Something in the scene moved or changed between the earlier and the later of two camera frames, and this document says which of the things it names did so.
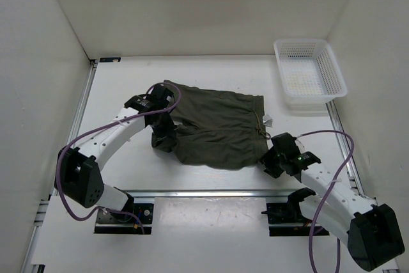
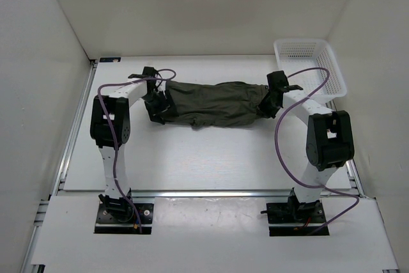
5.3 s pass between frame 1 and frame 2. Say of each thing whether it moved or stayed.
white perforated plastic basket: stayed
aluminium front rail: stayed
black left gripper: moved
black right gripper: moved
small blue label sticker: stayed
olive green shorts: moved
